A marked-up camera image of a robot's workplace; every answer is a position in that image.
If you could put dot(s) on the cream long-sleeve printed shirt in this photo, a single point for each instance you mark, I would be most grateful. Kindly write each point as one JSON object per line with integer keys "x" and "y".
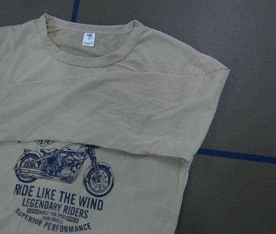
{"x": 98, "y": 126}

